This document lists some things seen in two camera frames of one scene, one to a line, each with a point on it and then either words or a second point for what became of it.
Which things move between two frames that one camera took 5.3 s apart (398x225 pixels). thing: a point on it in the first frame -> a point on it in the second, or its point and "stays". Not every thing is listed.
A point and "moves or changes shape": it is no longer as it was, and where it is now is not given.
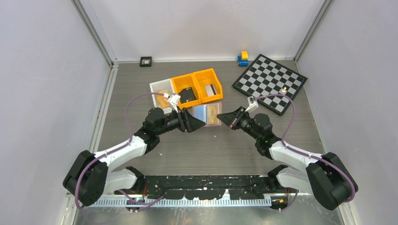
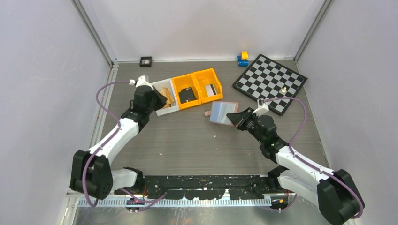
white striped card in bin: [210, 90] stays
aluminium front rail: [206, 197] stays
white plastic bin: [164, 86] stays
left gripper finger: [192, 123] -> [161, 100]
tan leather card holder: [207, 113] moves or changes shape
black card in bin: [187, 95] stays
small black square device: [145, 61] stays
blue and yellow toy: [243, 59] stays
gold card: [212, 111] -> [165, 92]
